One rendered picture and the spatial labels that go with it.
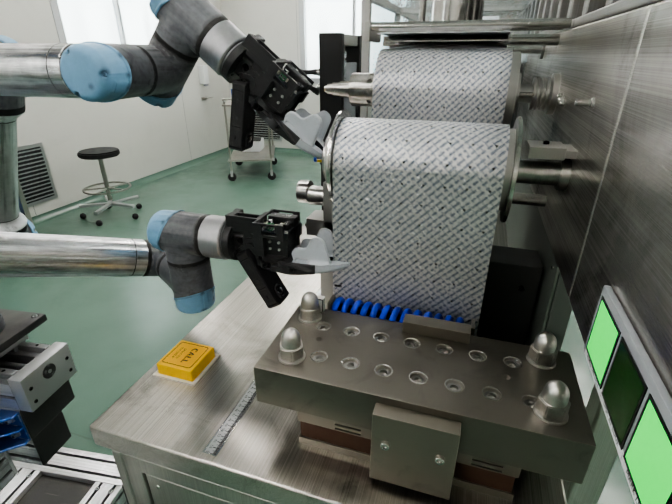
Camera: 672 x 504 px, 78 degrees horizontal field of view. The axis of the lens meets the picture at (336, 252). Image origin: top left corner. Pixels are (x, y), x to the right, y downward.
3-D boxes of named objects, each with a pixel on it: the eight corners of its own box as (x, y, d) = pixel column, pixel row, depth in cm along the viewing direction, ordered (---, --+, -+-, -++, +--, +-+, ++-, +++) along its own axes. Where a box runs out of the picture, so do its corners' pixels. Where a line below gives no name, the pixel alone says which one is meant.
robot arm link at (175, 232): (176, 243, 82) (168, 201, 78) (225, 250, 79) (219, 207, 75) (148, 260, 75) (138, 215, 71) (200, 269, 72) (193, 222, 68)
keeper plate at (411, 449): (372, 464, 55) (376, 401, 50) (450, 486, 52) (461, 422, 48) (368, 480, 53) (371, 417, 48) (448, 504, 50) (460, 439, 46)
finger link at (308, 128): (338, 139, 64) (295, 96, 64) (316, 167, 67) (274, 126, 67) (345, 136, 66) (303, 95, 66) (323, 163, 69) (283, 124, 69)
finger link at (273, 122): (295, 139, 65) (255, 100, 65) (290, 147, 65) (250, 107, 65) (308, 135, 69) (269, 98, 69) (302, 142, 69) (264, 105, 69)
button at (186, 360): (183, 349, 78) (181, 339, 77) (216, 357, 76) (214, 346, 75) (158, 374, 72) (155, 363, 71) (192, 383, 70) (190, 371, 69)
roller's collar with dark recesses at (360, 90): (356, 104, 90) (357, 71, 87) (383, 105, 88) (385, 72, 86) (348, 107, 85) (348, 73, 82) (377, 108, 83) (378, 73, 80)
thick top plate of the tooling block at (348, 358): (301, 334, 71) (299, 303, 68) (560, 386, 60) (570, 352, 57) (256, 401, 57) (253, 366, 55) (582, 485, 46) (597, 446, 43)
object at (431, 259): (333, 300, 71) (333, 196, 63) (478, 325, 65) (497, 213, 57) (332, 302, 71) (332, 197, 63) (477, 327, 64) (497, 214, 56)
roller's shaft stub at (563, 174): (509, 182, 62) (515, 152, 60) (561, 186, 60) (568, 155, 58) (511, 190, 58) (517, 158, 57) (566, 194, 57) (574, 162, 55)
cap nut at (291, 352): (285, 345, 59) (283, 318, 57) (309, 350, 58) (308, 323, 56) (273, 362, 55) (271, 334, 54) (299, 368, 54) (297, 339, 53)
